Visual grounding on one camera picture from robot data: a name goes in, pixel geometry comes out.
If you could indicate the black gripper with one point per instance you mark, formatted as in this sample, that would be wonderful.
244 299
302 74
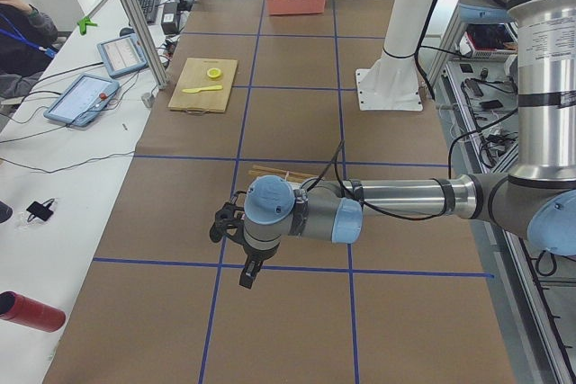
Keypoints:
256 254

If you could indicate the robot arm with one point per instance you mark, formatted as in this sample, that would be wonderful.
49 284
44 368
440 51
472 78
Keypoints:
534 199

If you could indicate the wooden chopstick inner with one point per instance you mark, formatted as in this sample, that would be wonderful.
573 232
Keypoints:
285 175

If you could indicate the wooden chopstick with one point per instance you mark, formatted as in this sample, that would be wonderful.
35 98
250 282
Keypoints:
277 170
285 175

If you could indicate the wooden chopstick outer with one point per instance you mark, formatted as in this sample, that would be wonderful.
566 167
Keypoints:
277 170

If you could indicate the yellow plastic knife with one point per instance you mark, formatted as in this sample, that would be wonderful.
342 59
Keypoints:
196 90

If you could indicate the bamboo cutting board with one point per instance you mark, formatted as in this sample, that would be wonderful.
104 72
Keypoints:
194 75

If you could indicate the yellow lemon slice toy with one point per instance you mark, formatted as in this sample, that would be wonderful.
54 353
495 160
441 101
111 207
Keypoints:
214 73

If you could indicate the blue teach pendant near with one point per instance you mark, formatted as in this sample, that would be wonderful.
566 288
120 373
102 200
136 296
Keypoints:
83 100

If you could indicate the blue teach pendant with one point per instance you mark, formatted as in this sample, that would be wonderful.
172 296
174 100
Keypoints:
122 56
83 100

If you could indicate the red cylindrical bottle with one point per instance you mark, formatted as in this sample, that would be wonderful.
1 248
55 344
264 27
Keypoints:
24 311

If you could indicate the blue teach pendant far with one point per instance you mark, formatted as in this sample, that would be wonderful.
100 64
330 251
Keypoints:
122 56

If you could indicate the black power adapter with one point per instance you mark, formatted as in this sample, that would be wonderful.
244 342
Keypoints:
170 18

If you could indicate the green plastic clamp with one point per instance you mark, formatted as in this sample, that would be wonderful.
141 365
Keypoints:
84 23

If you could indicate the seated person dark jacket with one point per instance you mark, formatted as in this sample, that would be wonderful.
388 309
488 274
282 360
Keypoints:
27 39

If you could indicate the small black device with cable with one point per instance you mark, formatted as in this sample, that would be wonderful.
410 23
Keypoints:
41 211

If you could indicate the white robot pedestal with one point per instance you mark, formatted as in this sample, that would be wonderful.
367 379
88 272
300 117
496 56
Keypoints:
391 83

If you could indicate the aluminium frame post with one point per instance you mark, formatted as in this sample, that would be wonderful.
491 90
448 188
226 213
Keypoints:
138 22

